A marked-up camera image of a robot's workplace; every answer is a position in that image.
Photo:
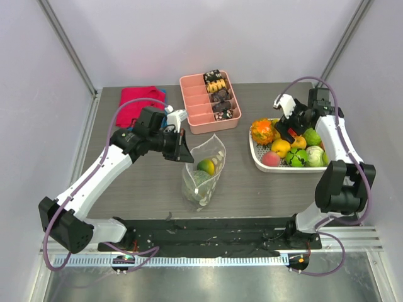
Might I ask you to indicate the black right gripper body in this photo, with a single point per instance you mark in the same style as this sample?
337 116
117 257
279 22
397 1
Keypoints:
289 126

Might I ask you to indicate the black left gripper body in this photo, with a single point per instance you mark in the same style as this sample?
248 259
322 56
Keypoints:
169 144

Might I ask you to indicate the red apple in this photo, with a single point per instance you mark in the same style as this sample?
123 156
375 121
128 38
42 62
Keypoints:
296 131

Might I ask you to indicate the clear polka dot zip bag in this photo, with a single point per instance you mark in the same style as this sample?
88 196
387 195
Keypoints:
213 149

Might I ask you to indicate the green netted melon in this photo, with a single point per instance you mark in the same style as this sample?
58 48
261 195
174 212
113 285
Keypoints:
196 179

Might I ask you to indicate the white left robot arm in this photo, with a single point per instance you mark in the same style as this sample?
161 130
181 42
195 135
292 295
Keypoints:
65 218

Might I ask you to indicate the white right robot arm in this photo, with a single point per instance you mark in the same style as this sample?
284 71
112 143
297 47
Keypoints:
345 186

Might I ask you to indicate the orange spiky fruit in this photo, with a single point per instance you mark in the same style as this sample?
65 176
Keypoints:
263 131

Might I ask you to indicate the pink peach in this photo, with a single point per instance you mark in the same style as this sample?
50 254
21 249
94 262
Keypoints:
271 159

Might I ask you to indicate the white perforated fruit basket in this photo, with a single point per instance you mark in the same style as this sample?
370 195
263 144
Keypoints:
257 151

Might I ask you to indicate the pale green cabbage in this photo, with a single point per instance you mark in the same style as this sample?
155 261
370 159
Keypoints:
315 156

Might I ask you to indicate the pink divided tray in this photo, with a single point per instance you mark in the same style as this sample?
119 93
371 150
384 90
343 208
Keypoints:
199 105

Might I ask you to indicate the red folded shirt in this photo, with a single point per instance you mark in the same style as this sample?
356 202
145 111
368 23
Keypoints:
138 104

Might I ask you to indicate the dark sushi roll lower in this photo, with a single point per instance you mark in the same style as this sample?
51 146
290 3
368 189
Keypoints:
223 106

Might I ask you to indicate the dark sushi roll middle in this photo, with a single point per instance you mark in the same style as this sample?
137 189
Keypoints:
220 96

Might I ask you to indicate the yellow patterned sushi roll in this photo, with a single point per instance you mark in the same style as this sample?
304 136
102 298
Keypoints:
214 86

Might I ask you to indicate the dark patterned sushi roll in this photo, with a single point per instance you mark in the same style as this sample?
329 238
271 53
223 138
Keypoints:
212 76

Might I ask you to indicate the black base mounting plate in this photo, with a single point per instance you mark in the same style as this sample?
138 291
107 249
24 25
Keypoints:
216 237

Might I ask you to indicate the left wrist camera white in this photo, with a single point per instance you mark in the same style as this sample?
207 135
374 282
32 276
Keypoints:
174 118

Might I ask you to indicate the white slotted cable duct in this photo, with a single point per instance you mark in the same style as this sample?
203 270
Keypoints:
115 260

